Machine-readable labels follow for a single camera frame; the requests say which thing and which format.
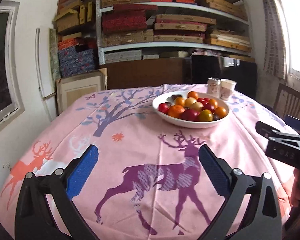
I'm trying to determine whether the yellow tomato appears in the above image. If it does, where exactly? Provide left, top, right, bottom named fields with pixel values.
left=198, top=109, right=213, bottom=122

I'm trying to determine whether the dark red plum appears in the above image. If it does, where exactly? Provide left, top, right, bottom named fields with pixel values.
left=180, top=109, right=200, bottom=121

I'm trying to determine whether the pale yellow round fruit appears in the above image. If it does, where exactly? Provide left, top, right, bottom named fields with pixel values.
left=184, top=97, right=197, bottom=109

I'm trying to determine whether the yellow orange fruit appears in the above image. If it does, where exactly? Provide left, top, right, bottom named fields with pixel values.
left=174, top=96, right=185, bottom=107

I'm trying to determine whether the dark purple mangosteen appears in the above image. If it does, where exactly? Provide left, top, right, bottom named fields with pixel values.
left=171, top=94, right=183, bottom=101

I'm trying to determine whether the red cherry tomato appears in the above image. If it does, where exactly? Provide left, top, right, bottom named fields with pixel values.
left=158, top=102, right=171, bottom=114

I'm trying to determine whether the person right hand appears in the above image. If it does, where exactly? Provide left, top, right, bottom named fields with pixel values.
left=290, top=168, right=300, bottom=207

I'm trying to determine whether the wooden chair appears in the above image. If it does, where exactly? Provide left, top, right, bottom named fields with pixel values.
left=273, top=83, right=300, bottom=119

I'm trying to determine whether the white paper cup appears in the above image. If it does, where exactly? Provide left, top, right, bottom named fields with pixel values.
left=219, top=79, right=237, bottom=101

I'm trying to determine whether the checked curtain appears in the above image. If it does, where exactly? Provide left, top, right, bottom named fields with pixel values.
left=262, top=0, right=287, bottom=79

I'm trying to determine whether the pink drink can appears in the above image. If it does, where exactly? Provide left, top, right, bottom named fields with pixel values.
left=207, top=77, right=221, bottom=98

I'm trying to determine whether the pink deer tablecloth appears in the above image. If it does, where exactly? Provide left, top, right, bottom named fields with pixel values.
left=0, top=85, right=294, bottom=239

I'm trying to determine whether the framed picture board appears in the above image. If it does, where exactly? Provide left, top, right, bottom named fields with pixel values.
left=56, top=68, right=107, bottom=114

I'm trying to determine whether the metal storage shelf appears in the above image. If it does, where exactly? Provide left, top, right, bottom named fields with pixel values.
left=96, top=0, right=252, bottom=64

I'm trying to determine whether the window with white frame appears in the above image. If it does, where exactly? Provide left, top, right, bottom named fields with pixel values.
left=0, top=1, right=25, bottom=132

